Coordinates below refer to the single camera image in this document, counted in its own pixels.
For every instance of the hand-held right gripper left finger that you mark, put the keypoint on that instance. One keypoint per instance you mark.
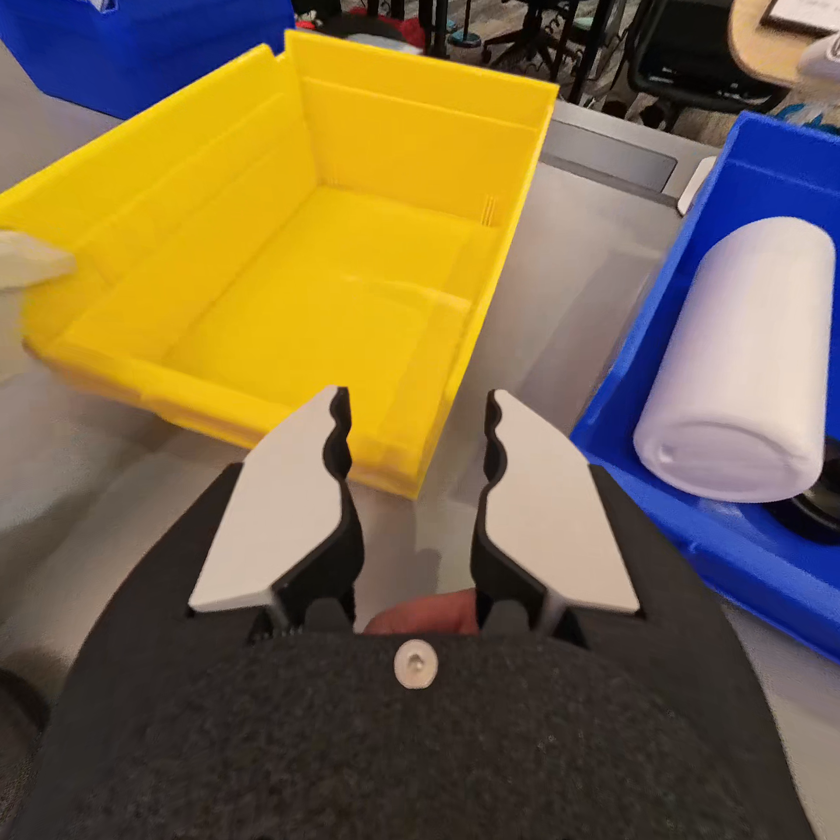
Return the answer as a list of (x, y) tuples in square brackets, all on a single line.
[(275, 518)]

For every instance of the white plastic bottle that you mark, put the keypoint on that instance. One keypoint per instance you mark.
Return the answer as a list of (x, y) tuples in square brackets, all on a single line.
[(741, 361)]

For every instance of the person's right hand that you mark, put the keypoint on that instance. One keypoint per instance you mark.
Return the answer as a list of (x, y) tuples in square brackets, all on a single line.
[(426, 613)]

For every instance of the red bag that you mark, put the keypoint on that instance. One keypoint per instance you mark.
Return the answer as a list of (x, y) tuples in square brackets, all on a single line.
[(394, 29)]

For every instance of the blue plastic bin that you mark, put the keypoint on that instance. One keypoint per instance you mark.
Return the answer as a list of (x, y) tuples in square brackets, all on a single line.
[(131, 52), (741, 164)]

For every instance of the printed instruction sheet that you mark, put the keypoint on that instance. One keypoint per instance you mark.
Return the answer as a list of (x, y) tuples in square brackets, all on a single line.
[(800, 13)]

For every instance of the yellow plastic bin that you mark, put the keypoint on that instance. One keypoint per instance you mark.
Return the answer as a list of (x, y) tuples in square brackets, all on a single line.
[(328, 295)]

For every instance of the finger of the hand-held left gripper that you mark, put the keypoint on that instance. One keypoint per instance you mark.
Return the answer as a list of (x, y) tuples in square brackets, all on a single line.
[(29, 259)]

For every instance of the instruction sheet on stand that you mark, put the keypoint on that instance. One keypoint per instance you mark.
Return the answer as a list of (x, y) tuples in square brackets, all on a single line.
[(748, 46)]

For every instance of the blue round floor base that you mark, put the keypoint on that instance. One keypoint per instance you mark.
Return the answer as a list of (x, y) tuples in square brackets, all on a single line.
[(804, 117)]

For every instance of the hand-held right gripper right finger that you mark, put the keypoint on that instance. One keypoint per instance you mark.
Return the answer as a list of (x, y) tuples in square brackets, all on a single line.
[(551, 525)]

